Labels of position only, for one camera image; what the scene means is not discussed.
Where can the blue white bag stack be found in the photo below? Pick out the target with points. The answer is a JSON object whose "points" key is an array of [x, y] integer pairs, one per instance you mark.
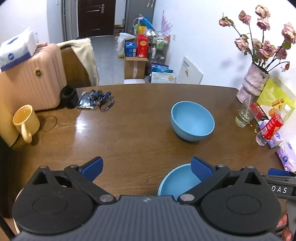
{"points": [[161, 73]]}

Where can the black cylindrical cup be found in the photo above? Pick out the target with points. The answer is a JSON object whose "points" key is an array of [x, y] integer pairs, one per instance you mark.
{"points": [[69, 97]]}

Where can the yellow kettle with grey handle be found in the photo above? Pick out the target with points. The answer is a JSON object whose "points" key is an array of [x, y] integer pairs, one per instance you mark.
{"points": [[8, 131]]}

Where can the red labelled plastic bottle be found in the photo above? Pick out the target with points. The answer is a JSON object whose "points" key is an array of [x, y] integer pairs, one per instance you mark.
{"points": [[272, 127]]}

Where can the white plastic bag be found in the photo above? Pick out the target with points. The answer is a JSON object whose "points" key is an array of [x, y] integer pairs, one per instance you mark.
{"points": [[123, 37]]}

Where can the cardboard box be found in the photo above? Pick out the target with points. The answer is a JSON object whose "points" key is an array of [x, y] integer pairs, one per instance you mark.
{"points": [[135, 67]]}

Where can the clear drinking glass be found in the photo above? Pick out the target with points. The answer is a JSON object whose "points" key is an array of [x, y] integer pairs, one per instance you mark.
{"points": [[246, 113]]}

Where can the stack of white plates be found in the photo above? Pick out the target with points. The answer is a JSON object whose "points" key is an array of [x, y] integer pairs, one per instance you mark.
{"points": [[14, 210]]}

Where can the small blue bowl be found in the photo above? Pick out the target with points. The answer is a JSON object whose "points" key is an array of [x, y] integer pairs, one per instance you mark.
{"points": [[191, 121]]}

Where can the tissue pack on suitcase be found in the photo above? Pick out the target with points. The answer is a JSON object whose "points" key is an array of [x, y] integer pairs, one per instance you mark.
{"points": [[17, 49]]}

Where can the red box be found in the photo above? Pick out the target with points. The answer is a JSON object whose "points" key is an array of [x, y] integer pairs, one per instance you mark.
{"points": [[142, 46]]}

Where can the dark wooden door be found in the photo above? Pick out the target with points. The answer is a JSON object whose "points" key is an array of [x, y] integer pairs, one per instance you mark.
{"points": [[96, 18]]}

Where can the blue box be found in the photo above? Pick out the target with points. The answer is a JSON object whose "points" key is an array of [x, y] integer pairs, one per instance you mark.
{"points": [[130, 49]]}

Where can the person's right hand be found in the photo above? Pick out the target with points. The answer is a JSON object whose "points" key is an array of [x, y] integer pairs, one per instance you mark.
{"points": [[286, 233]]}

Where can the pink ribbed suitcase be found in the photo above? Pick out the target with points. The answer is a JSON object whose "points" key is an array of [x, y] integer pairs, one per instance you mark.
{"points": [[37, 81]]}

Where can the yellow ceramic mug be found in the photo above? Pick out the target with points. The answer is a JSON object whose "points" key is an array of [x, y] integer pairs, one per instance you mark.
{"points": [[26, 122]]}

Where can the clear plastic packet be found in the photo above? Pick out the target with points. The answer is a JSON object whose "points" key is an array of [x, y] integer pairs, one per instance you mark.
{"points": [[86, 101]]}

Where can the beige cloth on chair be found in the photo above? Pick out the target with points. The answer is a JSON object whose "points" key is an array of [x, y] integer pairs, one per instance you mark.
{"points": [[83, 49]]}

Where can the pink wrapped vase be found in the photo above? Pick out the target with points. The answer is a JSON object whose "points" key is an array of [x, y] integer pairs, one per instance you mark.
{"points": [[253, 83]]}

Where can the purple tissue pack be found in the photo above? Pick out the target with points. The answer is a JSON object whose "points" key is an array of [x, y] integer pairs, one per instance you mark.
{"points": [[287, 157]]}

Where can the white stool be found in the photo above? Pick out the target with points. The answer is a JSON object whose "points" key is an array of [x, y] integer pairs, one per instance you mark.
{"points": [[134, 81]]}

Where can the wooden chair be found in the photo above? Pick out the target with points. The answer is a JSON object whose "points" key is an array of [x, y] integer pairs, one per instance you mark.
{"points": [[75, 72]]}

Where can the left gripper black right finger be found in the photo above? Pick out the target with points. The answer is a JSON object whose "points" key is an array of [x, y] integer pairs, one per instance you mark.
{"points": [[235, 202]]}

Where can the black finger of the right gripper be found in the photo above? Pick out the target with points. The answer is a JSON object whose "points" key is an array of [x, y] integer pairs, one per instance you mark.
{"points": [[277, 172]]}

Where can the green yellow snack box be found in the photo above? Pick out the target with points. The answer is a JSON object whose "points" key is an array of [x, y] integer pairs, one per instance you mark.
{"points": [[273, 98]]}

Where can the dried pink roses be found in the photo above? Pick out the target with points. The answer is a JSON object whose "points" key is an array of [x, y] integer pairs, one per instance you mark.
{"points": [[263, 53]]}

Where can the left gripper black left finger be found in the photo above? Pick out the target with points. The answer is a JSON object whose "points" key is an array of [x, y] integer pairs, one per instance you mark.
{"points": [[55, 202]]}

